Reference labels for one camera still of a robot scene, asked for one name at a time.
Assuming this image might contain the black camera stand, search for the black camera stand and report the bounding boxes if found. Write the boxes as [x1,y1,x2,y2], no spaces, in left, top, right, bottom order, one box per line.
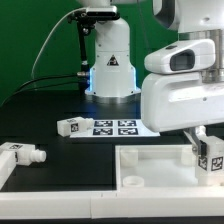
[67,10,120,95]

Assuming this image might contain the marker tag sheet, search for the marker tag sheet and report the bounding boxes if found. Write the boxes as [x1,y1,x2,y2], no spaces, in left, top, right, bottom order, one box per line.
[71,119,159,138]

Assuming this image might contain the white front fence bar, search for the white front fence bar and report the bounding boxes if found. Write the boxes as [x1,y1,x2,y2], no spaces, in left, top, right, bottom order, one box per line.
[0,187,224,220]

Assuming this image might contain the white square table top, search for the white square table top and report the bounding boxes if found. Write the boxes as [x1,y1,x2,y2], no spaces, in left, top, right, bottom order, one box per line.
[115,145,224,189]

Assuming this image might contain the white fence bar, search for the white fence bar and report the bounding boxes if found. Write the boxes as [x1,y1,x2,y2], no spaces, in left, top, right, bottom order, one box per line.
[0,151,16,190]
[0,187,224,220]

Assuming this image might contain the black cables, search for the black cables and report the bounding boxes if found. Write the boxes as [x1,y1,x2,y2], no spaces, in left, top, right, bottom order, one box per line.
[0,73,91,108]

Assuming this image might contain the grey cable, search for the grey cable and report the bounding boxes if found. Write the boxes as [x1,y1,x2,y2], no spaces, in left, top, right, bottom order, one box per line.
[31,9,84,81]

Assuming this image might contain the white left fence bar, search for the white left fence bar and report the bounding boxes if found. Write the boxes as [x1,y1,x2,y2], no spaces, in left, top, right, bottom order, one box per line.
[0,151,16,190]

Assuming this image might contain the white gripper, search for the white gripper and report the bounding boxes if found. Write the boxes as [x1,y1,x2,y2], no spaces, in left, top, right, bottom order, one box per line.
[141,39,224,156]

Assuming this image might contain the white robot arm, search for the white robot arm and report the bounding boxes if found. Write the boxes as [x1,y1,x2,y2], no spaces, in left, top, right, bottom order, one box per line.
[77,0,224,132]

